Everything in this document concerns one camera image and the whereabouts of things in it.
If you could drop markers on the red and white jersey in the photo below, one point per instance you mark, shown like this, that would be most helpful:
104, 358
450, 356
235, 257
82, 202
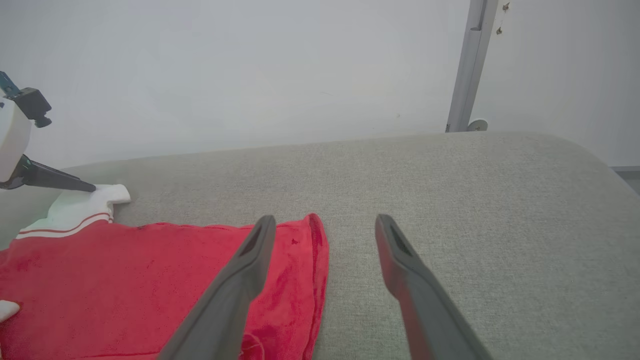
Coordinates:
125, 280

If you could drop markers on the grey metal post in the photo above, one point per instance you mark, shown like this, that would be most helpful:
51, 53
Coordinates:
470, 65

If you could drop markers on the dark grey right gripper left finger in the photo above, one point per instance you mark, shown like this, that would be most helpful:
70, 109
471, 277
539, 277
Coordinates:
225, 305

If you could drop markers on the grey fabric sofa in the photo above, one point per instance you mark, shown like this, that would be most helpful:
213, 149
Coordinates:
475, 200

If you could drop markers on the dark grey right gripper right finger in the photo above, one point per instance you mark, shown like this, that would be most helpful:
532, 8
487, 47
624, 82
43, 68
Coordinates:
430, 315

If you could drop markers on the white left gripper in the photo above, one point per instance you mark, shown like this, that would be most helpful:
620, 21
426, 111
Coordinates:
12, 135

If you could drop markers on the round post base plate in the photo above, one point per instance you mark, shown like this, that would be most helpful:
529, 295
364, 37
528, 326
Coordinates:
479, 125

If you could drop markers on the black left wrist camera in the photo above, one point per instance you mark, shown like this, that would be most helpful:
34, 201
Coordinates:
32, 105

